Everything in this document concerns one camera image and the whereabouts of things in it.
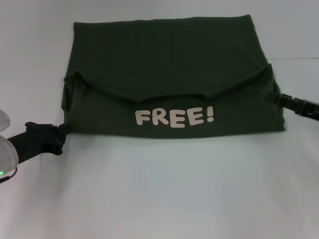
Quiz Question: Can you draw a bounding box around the dark green t-shirt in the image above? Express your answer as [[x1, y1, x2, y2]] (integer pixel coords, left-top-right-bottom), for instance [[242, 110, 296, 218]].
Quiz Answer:
[[61, 14, 286, 139]]

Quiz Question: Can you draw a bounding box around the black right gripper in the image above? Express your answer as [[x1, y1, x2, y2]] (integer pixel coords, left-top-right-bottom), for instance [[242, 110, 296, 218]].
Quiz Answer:
[[276, 92, 319, 120]]

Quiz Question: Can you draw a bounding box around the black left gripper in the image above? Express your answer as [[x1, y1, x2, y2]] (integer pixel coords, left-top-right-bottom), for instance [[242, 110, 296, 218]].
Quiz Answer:
[[6, 121, 72, 166]]

